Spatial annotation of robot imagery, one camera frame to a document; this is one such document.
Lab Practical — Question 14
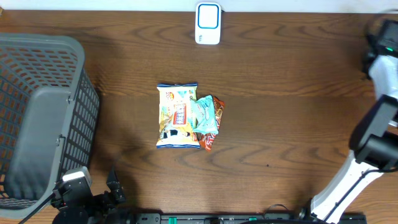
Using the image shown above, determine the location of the yellow snack bag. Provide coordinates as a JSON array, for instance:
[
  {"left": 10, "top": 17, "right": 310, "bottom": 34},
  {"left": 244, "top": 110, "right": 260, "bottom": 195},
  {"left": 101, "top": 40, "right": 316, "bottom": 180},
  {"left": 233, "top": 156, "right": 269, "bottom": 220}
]
[{"left": 156, "top": 83, "right": 200, "bottom": 149}]

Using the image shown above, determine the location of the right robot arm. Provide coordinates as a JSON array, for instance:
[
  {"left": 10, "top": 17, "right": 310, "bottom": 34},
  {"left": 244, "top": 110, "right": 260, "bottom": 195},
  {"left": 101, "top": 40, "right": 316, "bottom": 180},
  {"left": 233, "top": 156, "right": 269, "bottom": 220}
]
[{"left": 300, "top": 19, "right": 397, "bottom": 223}]

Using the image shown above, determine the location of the light green wipes packet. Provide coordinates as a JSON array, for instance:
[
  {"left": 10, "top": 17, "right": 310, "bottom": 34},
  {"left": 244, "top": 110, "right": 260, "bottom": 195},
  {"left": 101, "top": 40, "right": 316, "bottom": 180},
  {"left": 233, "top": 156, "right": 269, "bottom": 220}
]
[{"left": 190, "top": 95, "right": 213, "bottom": 133}]

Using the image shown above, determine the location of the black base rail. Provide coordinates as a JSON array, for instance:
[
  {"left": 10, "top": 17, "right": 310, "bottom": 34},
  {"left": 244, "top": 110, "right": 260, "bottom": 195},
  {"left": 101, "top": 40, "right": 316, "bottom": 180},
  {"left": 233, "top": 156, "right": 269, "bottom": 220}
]
[{"left": 135, "top": 212, "right": 368, "bottom": 224}]

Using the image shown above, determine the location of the grey plastic basket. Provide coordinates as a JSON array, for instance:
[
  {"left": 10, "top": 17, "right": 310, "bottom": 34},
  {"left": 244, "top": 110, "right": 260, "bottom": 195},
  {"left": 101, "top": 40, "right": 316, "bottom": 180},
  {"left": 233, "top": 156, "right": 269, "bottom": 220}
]
[{"left": 1, "top": 33, "right": 100, "bottom": 219}]

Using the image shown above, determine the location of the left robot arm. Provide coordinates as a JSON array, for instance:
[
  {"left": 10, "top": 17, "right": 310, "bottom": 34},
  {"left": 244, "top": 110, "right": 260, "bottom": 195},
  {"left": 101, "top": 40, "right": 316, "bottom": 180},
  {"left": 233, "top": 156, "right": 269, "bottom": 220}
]
[{"left": 50, "top": 166, "right": 136, "bottom": 224}]

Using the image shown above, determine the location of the orange chocolate bar wrapper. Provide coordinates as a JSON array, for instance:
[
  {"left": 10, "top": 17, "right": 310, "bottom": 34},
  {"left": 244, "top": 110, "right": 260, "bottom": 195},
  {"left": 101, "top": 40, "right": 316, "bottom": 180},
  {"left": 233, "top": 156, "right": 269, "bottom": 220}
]
[{"left": 199, "top": 96, "right": 225, "bottom": 151}]

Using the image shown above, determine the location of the white barcode scanner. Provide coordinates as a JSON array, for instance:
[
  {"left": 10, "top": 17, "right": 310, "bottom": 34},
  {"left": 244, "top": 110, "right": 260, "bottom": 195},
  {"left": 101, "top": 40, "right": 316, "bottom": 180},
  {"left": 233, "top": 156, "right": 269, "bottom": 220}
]
[{"left": 195, "top": 2, "right": 222, "bottom": 45}]

